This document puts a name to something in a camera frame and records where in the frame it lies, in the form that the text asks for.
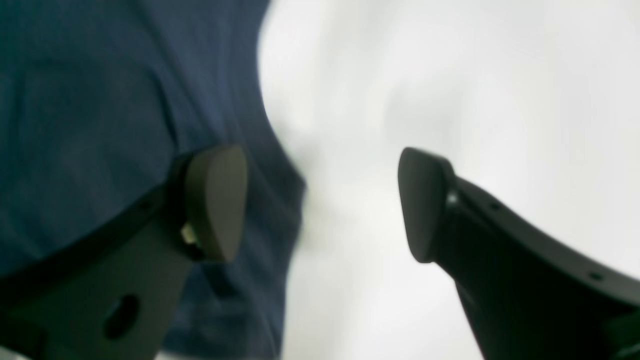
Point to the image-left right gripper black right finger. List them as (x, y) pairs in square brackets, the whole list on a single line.
[(525, 295)]

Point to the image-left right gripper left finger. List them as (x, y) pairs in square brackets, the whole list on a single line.
[(112, 295)]

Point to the dark blue T-shirt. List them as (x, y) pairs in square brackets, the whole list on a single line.
[(98, 97)]

